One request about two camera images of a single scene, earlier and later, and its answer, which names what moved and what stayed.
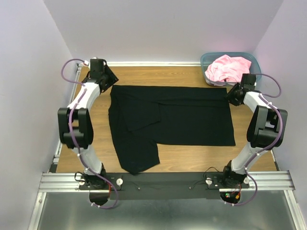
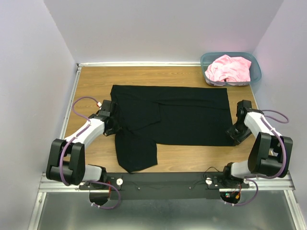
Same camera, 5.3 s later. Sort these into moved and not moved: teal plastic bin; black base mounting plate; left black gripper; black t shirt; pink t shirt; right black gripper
Moved: left black gripper; right black gripper
Not moved: black t shirt; black base mounting plate; pink t shirt; teal plastic bin
